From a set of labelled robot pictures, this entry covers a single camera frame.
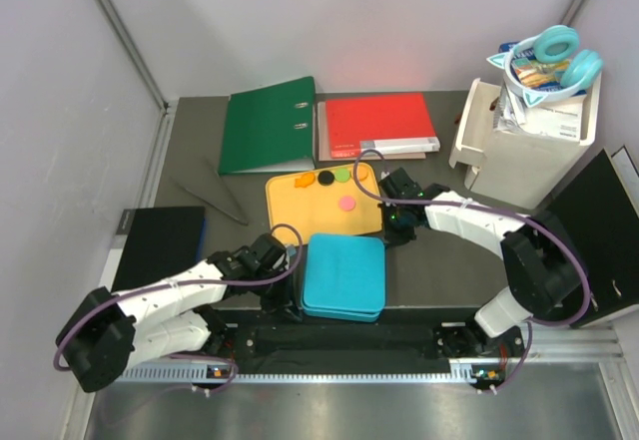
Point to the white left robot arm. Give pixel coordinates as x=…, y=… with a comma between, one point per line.
x=112, y=332

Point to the white storage cabinet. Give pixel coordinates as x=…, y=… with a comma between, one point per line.
x=515, y=169

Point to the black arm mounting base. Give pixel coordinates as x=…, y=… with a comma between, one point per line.
x=433, y=332

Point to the green ring binder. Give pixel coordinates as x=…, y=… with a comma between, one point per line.
x=270, y=130

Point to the pink round cookie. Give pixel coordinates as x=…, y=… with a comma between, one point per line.
x=347, y=203

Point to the metal kitchen tongs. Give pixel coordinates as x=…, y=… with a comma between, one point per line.
x=215, y=195

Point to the green round cookie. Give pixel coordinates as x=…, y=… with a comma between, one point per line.
x=342, y=175

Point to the orange fish-shaped cookie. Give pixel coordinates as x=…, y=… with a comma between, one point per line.
x=305, y=180

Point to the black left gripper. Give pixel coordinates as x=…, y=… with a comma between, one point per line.
x=285, y=304

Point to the yellow plastic tray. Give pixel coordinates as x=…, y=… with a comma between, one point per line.
x=297, y=214

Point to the black binder at right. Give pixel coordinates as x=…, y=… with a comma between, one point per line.
x=602, y=222

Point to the teal cat-ear headphones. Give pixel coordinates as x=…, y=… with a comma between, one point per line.
x=554, y=45

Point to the red folder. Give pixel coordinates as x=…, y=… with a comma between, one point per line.
x=392, y=124

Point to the teal tin lid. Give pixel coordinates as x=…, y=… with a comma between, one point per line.
x=345, y=272

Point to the white cable duct rail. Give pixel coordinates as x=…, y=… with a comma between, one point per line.
x=210, y=373

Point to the black notebook at left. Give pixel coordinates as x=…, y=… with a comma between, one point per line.
x=153, y=243

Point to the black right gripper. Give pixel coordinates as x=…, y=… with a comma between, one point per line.
x=392, y=236

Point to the orange round cookie top right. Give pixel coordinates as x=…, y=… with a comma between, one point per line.
x=360, y=173

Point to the teal cookie tin box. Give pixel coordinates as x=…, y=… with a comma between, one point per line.
x=355, y=316

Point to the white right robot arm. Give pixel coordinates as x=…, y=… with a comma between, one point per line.
x=541, y=264

